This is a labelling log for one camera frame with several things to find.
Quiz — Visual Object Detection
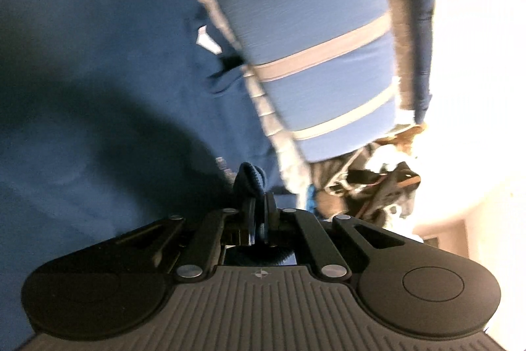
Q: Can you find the dark blue sweatshirt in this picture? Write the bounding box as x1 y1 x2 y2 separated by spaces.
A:
1 0 296 350

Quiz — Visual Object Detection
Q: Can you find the right blue striped pillow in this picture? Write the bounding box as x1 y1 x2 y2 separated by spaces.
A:
217 0 398 163

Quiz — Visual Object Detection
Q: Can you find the navy folded garment on headboard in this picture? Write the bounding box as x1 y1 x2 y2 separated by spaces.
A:
409 0 435 125

